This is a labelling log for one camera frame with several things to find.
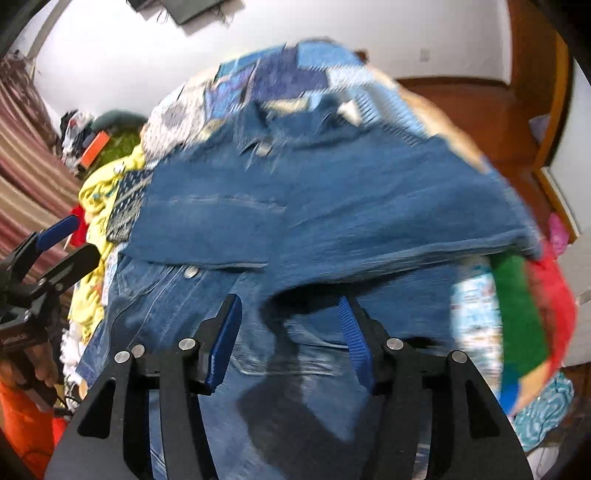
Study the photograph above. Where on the green covered side table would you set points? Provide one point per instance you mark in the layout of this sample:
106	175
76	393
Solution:
122	143

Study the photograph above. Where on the person's left hand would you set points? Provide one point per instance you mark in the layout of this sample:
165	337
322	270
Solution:
37	367

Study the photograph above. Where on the brown wooden wardrobe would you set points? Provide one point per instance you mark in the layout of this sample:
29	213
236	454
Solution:
531	41

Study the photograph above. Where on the yellow blanket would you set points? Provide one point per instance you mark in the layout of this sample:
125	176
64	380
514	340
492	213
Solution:
99	194

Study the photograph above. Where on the dark grey garment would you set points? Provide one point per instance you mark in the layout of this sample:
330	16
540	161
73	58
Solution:
117	117

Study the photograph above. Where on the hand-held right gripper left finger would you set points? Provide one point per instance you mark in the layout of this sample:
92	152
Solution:
225	342

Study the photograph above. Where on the red plush toy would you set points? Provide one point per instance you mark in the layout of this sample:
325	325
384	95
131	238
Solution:
79	226

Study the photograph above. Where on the white wall socket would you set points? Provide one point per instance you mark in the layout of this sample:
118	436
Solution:
424	54

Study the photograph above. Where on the pink cloth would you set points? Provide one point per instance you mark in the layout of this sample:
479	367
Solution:
556	235

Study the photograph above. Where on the blue patchwork bedspread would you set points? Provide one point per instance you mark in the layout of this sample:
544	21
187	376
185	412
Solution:
286	69

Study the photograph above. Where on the blue denim jacket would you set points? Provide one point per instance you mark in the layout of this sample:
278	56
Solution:
323	194

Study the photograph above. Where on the small black wall monitor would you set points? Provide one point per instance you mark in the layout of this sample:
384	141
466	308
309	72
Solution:
194	10

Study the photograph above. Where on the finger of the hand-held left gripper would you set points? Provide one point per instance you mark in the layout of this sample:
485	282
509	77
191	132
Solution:
74	265
55	233

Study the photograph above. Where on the orange box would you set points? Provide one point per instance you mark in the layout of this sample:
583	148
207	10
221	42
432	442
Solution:
94	147

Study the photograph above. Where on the striped brown curtain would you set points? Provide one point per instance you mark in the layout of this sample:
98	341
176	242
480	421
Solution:
27	157

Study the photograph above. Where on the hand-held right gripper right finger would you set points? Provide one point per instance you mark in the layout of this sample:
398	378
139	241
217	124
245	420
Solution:
354	339

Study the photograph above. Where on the teal patterned cloth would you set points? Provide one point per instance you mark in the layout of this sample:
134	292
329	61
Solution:
545	410

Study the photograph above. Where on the red green multicoloured blanket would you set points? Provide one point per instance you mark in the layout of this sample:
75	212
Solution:
521	314

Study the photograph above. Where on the pile of clothes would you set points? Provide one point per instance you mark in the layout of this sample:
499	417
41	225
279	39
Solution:
74	131

